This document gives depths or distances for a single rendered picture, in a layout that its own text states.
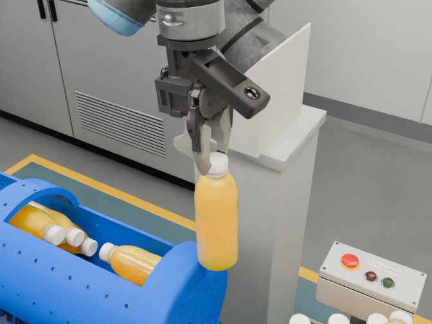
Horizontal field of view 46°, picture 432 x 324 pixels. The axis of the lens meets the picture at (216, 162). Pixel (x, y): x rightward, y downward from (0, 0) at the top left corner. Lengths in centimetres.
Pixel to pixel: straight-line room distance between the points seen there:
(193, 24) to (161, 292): 46
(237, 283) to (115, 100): 151
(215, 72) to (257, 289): 122
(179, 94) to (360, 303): 63
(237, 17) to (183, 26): 76
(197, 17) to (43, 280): 58
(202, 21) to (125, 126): 238
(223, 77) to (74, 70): 247
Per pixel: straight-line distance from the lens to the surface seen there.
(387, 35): 346
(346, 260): 113
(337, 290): 114
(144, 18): 83
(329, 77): 368
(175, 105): 75
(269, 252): 166
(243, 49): 141
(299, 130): 154
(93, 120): 321
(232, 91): 68
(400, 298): 111
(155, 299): 90
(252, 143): 138
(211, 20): 68
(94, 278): 95
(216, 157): 79
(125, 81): 287
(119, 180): 316
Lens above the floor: 191
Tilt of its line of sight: 36 degrees down
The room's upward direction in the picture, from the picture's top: straight up
